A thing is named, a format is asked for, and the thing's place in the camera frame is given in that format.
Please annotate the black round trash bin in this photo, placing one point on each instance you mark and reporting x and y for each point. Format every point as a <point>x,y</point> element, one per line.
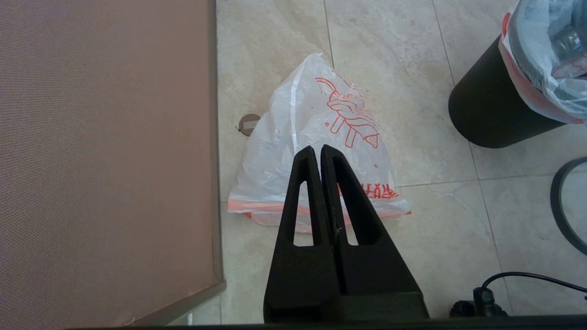
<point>490,105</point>

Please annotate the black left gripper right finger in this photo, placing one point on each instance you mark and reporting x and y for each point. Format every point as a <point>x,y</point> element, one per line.
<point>371,270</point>

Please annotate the labelled clear plastic bottle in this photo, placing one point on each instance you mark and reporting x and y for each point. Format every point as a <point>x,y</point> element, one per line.
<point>571,43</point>

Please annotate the new white orange-print bag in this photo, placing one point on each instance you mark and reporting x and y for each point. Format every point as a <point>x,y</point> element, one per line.
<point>284,151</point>

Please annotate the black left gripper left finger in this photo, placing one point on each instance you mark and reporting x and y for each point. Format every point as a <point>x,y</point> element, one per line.
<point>302,275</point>

